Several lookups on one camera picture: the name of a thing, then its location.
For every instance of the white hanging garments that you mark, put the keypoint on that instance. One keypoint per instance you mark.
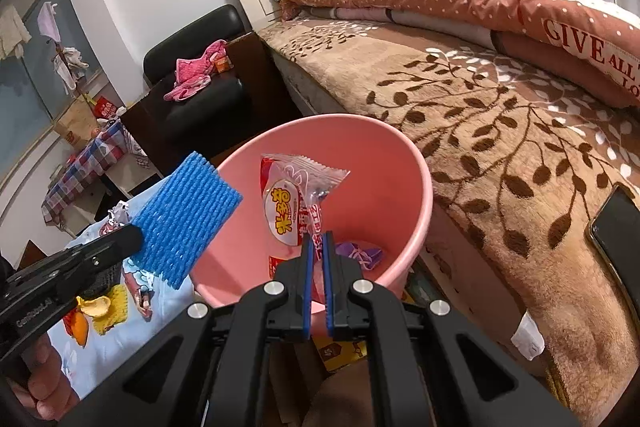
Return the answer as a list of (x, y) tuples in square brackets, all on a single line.
[(70, 67)]

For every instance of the brown paper bag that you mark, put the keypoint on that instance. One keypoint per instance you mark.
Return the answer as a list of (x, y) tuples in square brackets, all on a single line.
[(75, 124)]

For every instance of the blue foam fruit net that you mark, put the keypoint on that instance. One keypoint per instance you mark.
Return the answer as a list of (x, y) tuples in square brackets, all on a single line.
[(185, 217)]

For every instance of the brown leaf-pattern blanket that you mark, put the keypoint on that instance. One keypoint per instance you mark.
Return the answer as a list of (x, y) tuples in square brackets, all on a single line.
[(475, 132)]

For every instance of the bright orange peel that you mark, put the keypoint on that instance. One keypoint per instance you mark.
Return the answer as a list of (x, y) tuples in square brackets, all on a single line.
[(77, 332)]

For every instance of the yellow foam fruit net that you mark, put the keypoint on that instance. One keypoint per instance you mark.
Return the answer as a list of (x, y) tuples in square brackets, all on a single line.
[(114, 309)]

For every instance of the plaid tablecloth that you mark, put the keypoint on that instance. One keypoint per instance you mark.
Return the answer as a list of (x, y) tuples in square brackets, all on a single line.
[(85, 167)]

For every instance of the red plastic bag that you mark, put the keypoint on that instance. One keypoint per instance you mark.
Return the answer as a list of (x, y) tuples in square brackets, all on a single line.
[(105, 108)]

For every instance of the pink plastic bucket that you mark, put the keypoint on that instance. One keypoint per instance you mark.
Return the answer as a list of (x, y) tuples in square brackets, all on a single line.
[(380, 187)]

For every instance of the dark wooden nightstand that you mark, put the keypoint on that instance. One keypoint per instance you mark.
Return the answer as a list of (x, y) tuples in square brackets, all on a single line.
[(260, 72)]

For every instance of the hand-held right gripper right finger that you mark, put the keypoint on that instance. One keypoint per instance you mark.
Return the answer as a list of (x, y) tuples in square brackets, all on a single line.
[(327, 287)]

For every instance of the purple candy wrapper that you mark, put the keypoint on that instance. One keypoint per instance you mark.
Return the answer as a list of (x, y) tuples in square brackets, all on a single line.
[(350, 252)]

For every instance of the clear red snack wrapper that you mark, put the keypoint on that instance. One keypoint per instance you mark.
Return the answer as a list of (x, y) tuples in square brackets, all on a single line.
[(285, 207)]

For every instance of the black leather armchair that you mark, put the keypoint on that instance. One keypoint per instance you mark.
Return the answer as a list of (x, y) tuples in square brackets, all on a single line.
[(200, 112)]

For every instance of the pink dotted clothing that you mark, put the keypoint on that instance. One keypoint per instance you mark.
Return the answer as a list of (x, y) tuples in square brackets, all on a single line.
[(192, 74)]

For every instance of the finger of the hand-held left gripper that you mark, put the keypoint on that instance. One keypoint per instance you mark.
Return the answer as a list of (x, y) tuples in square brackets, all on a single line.
[(110, 244)]

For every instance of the person's left hand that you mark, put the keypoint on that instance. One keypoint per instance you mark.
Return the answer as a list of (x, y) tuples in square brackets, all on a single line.
[(47, 377)]

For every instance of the small orange box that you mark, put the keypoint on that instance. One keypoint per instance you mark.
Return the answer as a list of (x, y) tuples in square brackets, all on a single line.
[(223, 65)]

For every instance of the light blue printed tablecloth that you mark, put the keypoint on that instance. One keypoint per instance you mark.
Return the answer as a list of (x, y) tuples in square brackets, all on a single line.
[(145, 322)]

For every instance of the dotted brown floral quilt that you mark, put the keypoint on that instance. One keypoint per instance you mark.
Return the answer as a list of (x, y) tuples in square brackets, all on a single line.
[(450, 2)]

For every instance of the white bed tag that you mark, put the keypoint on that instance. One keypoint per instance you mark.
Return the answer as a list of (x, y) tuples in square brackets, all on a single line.
[(527, 337)]

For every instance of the black smartphone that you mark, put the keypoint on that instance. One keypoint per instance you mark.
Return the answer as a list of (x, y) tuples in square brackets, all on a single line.
[(615, 237)]

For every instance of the cream hanging garment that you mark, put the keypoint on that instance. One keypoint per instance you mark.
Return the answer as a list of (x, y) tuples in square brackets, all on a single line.
[(12, 32)]

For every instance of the dark wooden cabinet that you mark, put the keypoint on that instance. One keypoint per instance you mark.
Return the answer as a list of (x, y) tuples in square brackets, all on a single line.
[(145, 127)]

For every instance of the white lace cloth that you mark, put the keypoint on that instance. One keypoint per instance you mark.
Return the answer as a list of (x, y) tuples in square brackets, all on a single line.
[(136, 149)]

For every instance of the pale orange peel piece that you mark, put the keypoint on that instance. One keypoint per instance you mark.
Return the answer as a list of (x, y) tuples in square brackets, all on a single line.
[(95, 307)]

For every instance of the lilac hanging garment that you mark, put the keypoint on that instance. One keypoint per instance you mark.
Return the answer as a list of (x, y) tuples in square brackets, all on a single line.
[(49, 24)]

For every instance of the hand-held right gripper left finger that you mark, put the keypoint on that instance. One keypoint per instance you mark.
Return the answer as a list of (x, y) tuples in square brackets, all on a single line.
[(306, 287)]

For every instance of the yellow cardboard box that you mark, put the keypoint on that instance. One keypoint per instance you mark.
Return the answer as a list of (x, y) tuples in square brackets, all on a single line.
[(342, 354)]

